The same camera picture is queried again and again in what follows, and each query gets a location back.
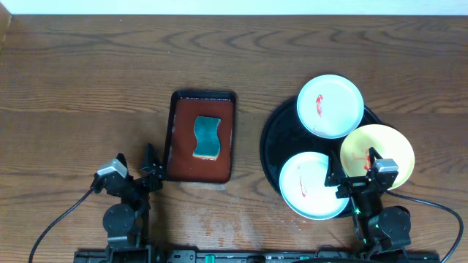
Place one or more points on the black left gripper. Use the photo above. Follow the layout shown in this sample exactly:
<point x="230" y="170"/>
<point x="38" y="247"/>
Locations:
<point x="156" y="180"/>

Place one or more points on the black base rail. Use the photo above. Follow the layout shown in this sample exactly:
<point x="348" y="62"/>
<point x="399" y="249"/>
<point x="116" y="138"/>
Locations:
<point x="190" y="256"/>

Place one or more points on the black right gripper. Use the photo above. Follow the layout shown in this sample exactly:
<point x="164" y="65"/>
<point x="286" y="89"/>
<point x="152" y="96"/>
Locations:
<point x="354" y="185"/>

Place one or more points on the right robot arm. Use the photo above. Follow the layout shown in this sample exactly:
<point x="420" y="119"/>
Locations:
<point x="381" y="229"/>

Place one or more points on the pale green plate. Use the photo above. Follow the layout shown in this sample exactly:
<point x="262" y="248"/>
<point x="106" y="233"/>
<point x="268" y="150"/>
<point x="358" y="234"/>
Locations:
<point x="330" y="106"/>
<point x="302" y="186"/>

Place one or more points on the black rectangular water tray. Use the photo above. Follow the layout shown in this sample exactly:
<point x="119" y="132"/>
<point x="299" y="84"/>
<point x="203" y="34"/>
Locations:
<point x="179" y="160"/>

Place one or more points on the green scouring sponge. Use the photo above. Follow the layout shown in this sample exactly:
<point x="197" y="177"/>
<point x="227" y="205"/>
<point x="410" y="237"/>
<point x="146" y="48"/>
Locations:
<point x="206" y="133"/>

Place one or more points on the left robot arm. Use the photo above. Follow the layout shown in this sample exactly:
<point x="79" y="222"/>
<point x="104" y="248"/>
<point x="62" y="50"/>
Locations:
<point x="126" y="223"/>

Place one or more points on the yellow plate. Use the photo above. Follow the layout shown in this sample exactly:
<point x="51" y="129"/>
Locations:
<point x="387" y="141"/>

